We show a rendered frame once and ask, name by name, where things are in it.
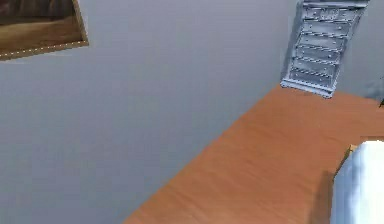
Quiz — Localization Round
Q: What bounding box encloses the grey chest of drawers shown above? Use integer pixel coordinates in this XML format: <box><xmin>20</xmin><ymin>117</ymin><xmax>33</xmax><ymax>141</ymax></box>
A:
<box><xmin>280</xmin><ymin>0</ymin><xmax>371</xmax><ymax>99</ymax></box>

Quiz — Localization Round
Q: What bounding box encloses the brown framed wall picture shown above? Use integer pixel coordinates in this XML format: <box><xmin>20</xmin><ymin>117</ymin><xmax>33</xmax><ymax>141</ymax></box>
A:
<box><xmin>0</xmin><ymin>0</ymin><xmax>90</xmax><ymax>62</ymax></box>

